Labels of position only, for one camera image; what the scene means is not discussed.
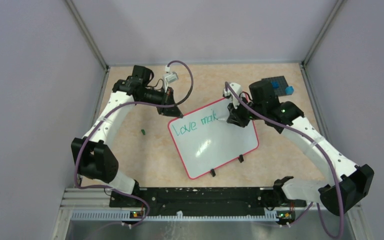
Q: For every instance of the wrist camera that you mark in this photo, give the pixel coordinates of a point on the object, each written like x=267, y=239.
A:
x=169, y=77
x=232, y=91

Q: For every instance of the pink framed whiteboard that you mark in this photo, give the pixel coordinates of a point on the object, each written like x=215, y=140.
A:
x=204, y=143

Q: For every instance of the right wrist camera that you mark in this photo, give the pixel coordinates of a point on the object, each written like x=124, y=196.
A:
x=232, y=91

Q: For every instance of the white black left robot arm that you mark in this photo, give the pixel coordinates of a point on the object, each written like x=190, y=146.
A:
x=92, y=153

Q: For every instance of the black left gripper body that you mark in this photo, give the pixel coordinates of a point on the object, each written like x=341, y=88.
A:
x=168, y=93

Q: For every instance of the grey lego baseplate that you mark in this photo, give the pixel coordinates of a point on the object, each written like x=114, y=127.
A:
x=280, y=92

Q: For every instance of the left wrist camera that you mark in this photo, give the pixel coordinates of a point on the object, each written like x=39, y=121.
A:
x=169, y=77

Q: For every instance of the black whiteboard clip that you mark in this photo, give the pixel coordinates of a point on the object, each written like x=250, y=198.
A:
x=212, y=172
x=241, y=158

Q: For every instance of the dark blue lego brick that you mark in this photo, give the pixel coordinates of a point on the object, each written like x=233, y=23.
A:
x=275, y=84

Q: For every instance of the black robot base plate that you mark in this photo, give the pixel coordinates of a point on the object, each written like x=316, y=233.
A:
x=204, y=201

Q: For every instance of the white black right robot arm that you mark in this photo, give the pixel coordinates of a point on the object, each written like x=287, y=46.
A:
x=346, y=183

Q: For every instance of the white toothed cable duct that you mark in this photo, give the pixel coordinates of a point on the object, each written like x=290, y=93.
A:
x=127, y=216

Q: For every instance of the light blue lego brick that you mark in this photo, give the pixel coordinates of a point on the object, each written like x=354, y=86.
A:
x=289, y=90

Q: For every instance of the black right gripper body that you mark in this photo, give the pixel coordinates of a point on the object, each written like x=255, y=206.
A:
x=242, y=114

